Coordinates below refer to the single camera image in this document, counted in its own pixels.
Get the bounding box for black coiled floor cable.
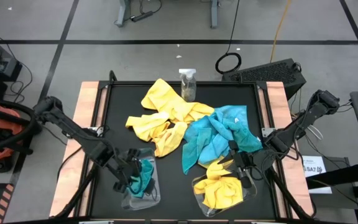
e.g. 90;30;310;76
214;0;242;75

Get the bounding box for black table frame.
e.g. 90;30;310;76
76;70;287;223

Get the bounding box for yellow floor cable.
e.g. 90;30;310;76
269;0;293;63

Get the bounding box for grey desk leg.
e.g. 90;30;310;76
209;0;221;29
114;0;131;28

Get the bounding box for blue microfiber towel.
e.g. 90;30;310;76
181;136;229;175
128;158;155;199
213;105;263;153
183;113;229;150

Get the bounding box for orange shop vacuum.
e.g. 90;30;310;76
0;96;42;174

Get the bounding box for wooden side board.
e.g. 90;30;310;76
48;81;102;218
265;81;314;218

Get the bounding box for black computer case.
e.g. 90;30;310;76
221;58;307;101

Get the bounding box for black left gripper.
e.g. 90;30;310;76
110;148;155;195

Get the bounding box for clear plastic basket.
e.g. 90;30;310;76
191;161;258;218
119;147;161;211

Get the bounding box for black power strip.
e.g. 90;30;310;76
131;11;154;23

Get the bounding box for white paper sign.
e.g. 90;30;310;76
301;154;333;194

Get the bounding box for clear spray bottle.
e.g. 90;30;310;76
178;68;198;103

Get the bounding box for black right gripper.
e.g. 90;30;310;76
218;140;264;190

